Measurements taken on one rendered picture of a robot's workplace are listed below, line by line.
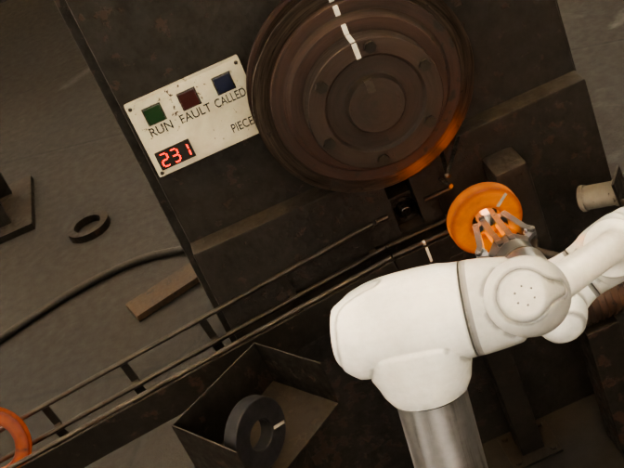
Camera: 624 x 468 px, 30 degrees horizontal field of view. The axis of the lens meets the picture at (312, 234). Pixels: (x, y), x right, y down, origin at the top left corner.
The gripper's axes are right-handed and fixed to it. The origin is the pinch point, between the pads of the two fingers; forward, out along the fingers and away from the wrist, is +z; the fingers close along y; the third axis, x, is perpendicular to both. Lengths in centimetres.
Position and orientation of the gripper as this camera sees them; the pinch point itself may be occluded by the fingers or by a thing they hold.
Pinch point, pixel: (482, 212)
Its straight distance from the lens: 239.0
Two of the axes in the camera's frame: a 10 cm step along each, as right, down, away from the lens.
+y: 9.1, -4.1, 0.1
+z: -2.4, -5.0, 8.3
